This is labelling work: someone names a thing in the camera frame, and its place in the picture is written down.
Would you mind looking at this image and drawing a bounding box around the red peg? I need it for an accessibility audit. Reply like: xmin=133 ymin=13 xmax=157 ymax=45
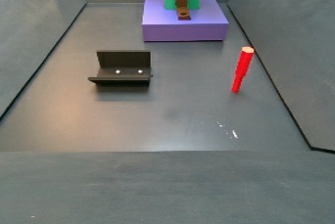
xmin=232 ymin=47 xmax=253 ymax=93

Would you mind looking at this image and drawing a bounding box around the purple base block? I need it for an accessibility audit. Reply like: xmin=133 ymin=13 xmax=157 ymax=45
xmin=141 ymin=0 xmax=229 ymax=42

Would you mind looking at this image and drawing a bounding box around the black angled fixture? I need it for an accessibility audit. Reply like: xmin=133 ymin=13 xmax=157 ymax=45
xmin=87 ymin=50 xmax=151 ymax=84

